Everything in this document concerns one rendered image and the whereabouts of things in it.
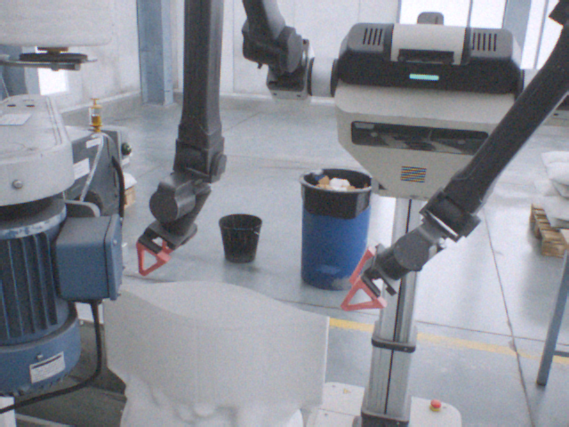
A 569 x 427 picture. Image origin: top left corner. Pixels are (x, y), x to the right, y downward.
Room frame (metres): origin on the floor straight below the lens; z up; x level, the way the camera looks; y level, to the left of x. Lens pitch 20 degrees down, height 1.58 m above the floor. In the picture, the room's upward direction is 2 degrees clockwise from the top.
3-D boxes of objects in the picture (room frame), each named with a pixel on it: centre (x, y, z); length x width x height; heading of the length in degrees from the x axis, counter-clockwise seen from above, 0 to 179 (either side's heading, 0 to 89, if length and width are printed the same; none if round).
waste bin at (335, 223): (3.20, -0.31, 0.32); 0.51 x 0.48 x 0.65; 166
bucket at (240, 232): (3.45, 0.30, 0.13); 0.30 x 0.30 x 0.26
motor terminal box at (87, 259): (0.69, 0.26, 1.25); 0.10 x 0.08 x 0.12; 11
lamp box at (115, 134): (1.21, 0.40, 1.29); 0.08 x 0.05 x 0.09; 76
